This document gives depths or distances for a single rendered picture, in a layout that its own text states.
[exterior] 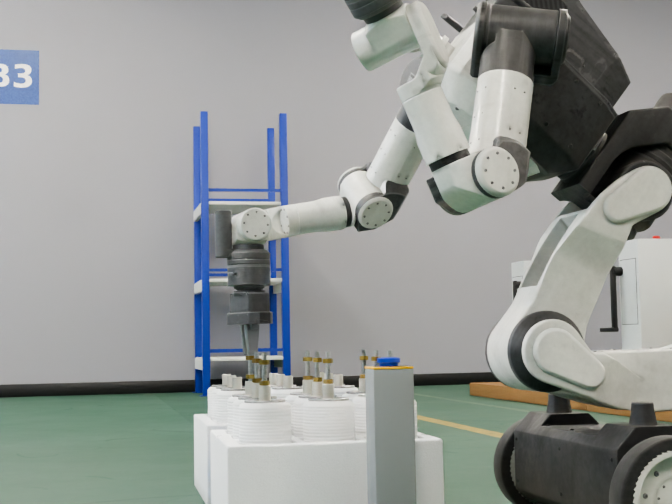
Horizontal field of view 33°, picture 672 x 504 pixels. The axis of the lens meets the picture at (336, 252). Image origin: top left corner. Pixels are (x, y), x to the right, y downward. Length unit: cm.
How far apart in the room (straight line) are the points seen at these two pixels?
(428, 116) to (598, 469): 67
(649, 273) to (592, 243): 333
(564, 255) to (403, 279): 667
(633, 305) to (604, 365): 338
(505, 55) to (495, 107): 9
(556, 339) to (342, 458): 43
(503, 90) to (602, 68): 33
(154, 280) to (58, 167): 107
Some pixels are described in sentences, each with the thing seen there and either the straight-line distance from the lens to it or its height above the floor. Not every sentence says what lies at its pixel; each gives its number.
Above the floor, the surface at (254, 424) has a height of 21.
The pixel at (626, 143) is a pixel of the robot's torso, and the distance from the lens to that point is 213.
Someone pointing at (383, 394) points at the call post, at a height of 27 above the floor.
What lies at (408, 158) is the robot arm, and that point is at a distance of 233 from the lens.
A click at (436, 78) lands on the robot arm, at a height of 75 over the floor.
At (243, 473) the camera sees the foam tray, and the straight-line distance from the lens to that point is 201.
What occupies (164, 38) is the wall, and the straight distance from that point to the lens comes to 869.
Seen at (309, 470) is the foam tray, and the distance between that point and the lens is 203.
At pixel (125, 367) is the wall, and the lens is 837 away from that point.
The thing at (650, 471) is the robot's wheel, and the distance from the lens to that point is 189.
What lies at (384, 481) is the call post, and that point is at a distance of 192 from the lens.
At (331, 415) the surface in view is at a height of 23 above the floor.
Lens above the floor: 36
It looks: 4 degrees up
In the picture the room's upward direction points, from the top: 1 degrees counter-clockwise
